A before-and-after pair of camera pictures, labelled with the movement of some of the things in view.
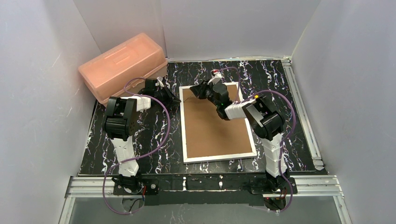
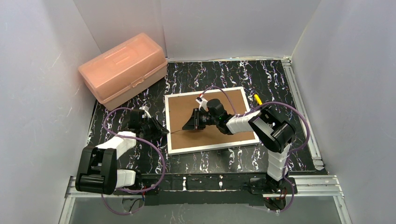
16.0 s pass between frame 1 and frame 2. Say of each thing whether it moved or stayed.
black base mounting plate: stayed
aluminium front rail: stayed
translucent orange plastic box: stayed
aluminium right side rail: stayed
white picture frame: moved
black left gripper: moved
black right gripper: moved
